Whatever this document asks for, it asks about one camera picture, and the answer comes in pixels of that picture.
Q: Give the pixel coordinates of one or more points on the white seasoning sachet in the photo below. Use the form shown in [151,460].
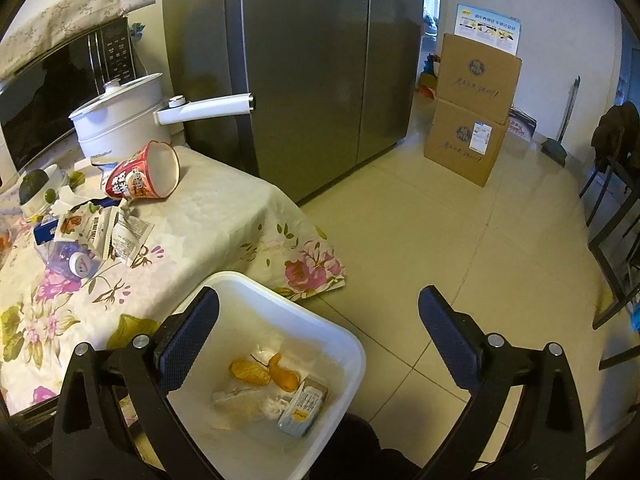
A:
[129,234]

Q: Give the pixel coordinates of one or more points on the broom with dustpan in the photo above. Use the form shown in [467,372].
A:
[553,147]

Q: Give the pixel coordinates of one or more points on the dark green squash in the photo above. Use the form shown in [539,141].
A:
[31,184]

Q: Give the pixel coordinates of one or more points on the stacked white bowls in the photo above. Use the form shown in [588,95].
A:
[40,203]

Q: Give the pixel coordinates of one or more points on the white plastic trash bin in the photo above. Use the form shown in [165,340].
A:
[248,431]

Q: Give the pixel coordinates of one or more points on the white blue poster sheet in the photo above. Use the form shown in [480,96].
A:
[488,27]

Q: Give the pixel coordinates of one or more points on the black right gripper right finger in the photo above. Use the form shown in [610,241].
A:
[546,438]

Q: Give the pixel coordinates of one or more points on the upper cardboard box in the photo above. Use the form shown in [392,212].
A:
[477,77]

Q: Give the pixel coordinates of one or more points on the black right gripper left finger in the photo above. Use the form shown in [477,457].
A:
[90,438]

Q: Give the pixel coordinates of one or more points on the grey steel refrigerator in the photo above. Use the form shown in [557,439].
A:
[333,82]

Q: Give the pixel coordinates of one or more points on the lower cardboard box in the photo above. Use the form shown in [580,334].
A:
[464,142]

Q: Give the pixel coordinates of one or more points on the orange fish-shaped snack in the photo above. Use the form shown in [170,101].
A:
[287,380]

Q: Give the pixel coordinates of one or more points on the red instant noodle cup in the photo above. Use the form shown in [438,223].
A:
[153,173]

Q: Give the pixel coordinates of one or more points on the black microwave oven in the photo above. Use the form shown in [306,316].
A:
[36,103]

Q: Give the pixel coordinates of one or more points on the cardboard box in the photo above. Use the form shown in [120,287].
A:
[464,142]
[477,77]

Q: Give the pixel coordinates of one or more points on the floral tablecloth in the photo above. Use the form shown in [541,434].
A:
[217,219]

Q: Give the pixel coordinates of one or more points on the white electric cooking pot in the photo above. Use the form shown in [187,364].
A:
[126,117]

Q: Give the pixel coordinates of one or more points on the small carton in bin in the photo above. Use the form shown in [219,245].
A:
[303,408]

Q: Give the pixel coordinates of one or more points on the green lime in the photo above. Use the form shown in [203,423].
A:
[75,179]

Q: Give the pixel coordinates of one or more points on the blue biscuit box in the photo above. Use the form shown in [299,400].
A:
[44,232]

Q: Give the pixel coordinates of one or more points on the snack wrapper with print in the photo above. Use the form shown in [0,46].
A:
[90,226]

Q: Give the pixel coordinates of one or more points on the dark chair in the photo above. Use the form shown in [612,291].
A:
[615,144]

